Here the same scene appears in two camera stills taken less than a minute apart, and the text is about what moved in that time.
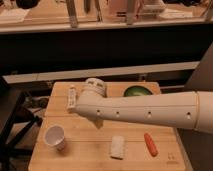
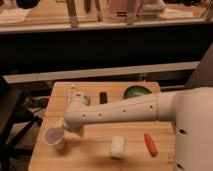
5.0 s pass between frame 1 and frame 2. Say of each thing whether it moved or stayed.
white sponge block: stayed
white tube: stayed
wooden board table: stayed
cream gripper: moved
